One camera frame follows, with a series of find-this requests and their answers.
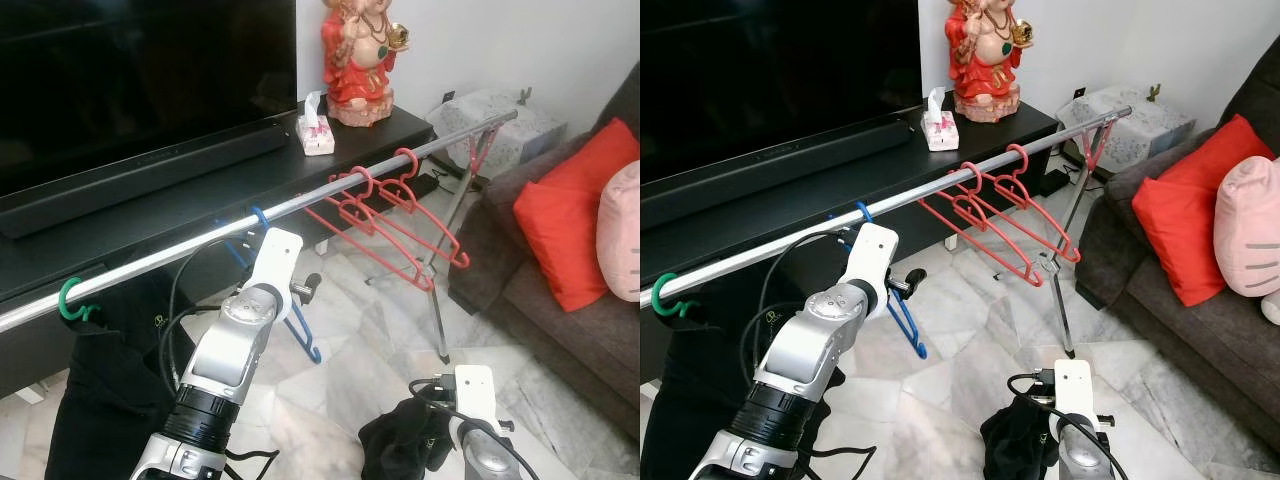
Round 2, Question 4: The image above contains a blue plastic hanger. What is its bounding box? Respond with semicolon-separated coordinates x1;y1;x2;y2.
828;200;929;361
215;207;323;364

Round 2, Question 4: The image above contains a black shirt green print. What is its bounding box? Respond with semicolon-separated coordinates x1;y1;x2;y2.
980;393;1061;480
358;397;456;480

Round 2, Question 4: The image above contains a silver clothes rack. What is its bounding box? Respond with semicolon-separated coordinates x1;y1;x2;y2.
640;105;1134;361
0;110;519;366

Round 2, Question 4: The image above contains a black TV console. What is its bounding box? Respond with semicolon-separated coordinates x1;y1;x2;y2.
640;100;1061;381
0;100;438;401

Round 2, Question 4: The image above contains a black soundbar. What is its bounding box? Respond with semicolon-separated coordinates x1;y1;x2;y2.
640;118;916;231
0;120;293;239

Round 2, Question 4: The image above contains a red laughing Buddha statue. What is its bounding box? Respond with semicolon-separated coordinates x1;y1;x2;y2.
320;0;411;128
945;0;1036;123

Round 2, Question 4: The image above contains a black long garment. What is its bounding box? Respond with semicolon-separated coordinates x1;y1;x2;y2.
45;270;201;480
640;265;851;480

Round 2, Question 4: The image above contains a dark grey sofa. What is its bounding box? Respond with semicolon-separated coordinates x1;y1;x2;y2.
1075;35;1280;446
448;65;641;441

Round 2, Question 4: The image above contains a black television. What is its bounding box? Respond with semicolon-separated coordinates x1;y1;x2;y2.
0;0;298;196
640;0;923;191

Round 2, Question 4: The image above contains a side table lace cloth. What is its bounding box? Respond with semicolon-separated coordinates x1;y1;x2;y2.
428;88;566;179
1058;83;1196;173

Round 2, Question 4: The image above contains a red cushion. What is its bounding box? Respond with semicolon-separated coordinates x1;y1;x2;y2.
1132;113;1276;308
513;118;641;313

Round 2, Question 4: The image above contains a pink cat cushion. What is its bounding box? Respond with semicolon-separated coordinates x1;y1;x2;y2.
597;160;641;303
1213;155;1280;299

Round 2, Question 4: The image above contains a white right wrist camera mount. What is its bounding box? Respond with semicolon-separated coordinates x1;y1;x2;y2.
1050;358;1096;433
447;365;498;446

